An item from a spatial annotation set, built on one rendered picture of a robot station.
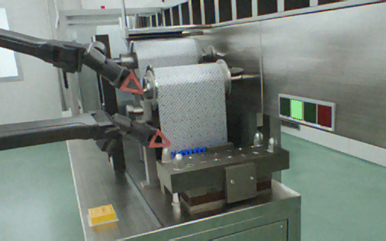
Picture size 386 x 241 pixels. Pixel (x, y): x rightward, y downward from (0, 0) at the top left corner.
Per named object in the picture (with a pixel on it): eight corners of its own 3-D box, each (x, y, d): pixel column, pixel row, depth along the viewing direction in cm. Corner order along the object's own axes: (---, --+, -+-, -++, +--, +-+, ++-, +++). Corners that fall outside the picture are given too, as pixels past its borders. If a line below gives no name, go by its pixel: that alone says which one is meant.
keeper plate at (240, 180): (225, 200, 116) (223, 167, 113) (253, 194, 119) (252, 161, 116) (228, 204, 113) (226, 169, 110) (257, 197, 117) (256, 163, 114)
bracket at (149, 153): (139, 184, 137) (129, 101, 129) (156, 181, 140) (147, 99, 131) (142, 189, 133) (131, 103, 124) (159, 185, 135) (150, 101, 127)
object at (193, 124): (164, 160, 126) (158, 105, 121) (226, 149, 135) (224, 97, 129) (164, 160, 126) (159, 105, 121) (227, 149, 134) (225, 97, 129)
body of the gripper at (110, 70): (118, 88, 114) (97, 74, 110) (113, 85, 123) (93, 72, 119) (130, 70, 114) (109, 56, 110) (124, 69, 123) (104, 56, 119)
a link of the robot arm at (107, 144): (107, 130, 107) (91, 111, 110) (91, 159, 112) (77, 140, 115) (137, 129, 117) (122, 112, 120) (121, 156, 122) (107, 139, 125)
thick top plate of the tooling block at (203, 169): (157, 178, 122) (156, 159, 121) (264, 156, 137) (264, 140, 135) (172, 194, 108) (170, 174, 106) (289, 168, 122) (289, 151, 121)
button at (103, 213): (89, 216, 114) (88, 208, 113) (112, 210, 116) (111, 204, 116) (91, 225, 108) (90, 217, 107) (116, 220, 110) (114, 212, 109)
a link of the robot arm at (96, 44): (61, 72, 112) (62, 43, 108) (67, 59, 122) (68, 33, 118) (101, 77, 115) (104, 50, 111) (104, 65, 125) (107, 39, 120)
